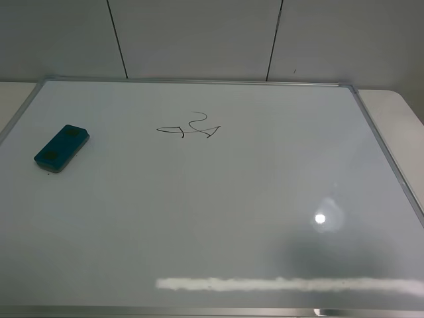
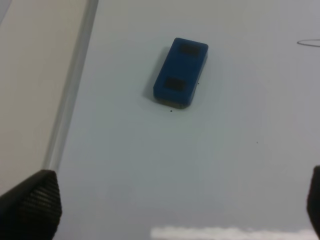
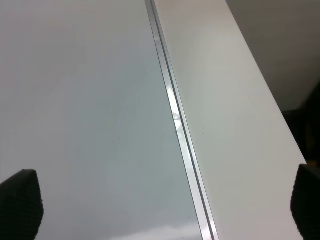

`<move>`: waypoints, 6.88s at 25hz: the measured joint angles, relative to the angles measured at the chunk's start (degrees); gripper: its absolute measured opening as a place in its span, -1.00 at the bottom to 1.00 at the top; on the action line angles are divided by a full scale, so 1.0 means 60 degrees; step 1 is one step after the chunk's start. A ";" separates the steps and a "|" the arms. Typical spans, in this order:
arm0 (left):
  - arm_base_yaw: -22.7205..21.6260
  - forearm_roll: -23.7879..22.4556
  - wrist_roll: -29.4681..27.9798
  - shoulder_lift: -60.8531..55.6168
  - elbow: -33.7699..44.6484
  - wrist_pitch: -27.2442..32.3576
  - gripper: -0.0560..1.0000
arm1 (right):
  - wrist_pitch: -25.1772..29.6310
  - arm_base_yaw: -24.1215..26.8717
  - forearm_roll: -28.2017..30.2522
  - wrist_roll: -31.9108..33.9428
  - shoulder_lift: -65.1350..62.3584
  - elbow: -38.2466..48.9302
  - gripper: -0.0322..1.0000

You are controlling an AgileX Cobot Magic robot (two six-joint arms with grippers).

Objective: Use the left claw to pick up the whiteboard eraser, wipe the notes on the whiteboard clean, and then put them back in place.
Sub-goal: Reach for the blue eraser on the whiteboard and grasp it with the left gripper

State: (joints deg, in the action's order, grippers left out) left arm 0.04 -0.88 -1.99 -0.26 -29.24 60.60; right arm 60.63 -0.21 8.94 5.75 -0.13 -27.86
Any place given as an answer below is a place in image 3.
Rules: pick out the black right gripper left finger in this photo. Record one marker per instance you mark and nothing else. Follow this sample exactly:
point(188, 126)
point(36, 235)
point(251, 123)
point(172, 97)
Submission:
point(21, 206)

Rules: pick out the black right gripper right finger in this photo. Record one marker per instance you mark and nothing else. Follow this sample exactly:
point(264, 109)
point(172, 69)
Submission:
point(305, 201)

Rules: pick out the white whiteboard with aluminium frame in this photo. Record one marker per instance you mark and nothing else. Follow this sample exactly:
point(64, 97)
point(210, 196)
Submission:
point(89, 100)

